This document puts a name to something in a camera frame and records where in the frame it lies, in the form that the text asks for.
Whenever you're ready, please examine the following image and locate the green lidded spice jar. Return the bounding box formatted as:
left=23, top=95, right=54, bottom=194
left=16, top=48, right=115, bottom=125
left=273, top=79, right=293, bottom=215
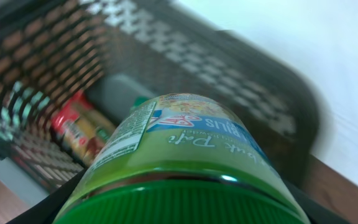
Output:
left=55, top=93, right=309, bottom=223

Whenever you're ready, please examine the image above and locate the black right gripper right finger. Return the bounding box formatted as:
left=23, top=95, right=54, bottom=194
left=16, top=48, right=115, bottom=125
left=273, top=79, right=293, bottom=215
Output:
left=284, top=180, right=350, bottom=224

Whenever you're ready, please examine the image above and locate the teal wet wipes pack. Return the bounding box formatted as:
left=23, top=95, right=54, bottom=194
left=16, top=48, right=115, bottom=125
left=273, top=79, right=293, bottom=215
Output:
left=0, top=81, right=50, bottom=140

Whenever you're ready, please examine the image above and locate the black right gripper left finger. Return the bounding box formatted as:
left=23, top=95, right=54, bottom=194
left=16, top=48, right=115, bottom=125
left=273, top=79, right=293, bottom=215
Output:
left=6, top=169, right=86, bottom=224

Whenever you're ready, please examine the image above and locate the orange San Remo spaghetti pack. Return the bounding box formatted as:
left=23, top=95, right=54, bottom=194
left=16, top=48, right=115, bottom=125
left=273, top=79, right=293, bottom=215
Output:
left=52, top=91, right=116, bottom=166

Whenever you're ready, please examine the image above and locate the grey plastic mesh basket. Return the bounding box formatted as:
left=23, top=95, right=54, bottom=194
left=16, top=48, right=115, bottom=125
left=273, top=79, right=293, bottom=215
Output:
left=0, top=0, right=320, bottom=192

